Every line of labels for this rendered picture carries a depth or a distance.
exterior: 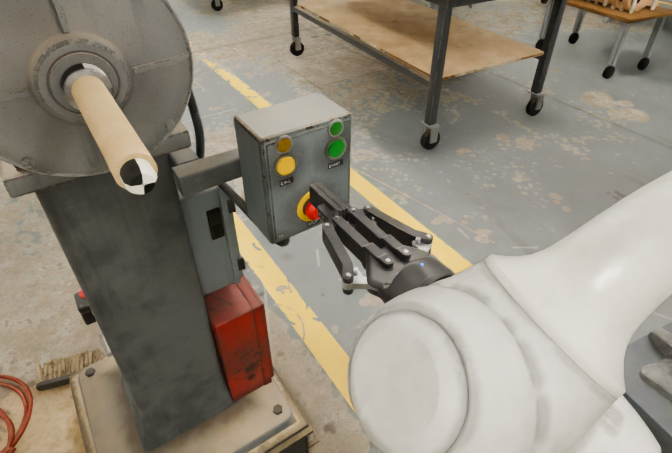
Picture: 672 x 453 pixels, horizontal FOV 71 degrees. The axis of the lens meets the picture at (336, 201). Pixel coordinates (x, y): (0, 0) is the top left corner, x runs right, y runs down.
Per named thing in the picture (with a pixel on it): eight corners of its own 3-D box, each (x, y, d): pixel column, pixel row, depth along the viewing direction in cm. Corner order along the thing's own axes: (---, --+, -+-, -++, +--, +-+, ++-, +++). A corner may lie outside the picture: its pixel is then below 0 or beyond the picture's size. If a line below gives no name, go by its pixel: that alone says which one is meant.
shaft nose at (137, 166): (121, 188, 36) (117, 161, 35) (153, 182, 37) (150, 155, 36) (128, 201, 35) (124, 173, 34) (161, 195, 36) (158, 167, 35)
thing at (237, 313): (199, 336, 137) (172, 242, 115) (238, 317, 142) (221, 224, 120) (234, 404, 120) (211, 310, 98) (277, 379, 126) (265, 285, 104)
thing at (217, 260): (181, 259, 112) (116, 26, 79) (222, 243, 117) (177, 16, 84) (204, 300, 102) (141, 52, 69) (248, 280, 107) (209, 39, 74)
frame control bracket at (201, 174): (175, 186, 78) (170, 166, 75) (277, 153, 86) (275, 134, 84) (183, 198, 75) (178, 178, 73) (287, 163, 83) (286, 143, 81)
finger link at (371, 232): (403, 257, 51) (413, 252, 52) (347, 204, 59) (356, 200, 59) (400, 282, 54) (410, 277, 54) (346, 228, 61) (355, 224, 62)
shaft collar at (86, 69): (64, 107, 49) (56, 63, 47) (111, 102, 52) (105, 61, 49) (67, 114, 48) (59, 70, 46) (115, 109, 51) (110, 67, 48)
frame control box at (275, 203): (196, 210, 95) (168, 90, 79) (289, 177, 104) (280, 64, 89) (247, 286, 79) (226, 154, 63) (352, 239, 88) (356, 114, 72)
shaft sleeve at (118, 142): (74, 107, 48) (68, 76, 46) (107, 104, 50) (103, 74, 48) (116, 194, 36) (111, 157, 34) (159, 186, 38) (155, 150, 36)
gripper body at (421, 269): (400, 347, 49) (349, 291, 55) (459, 311, 52) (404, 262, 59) (407, 298, 44) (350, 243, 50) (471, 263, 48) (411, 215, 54)
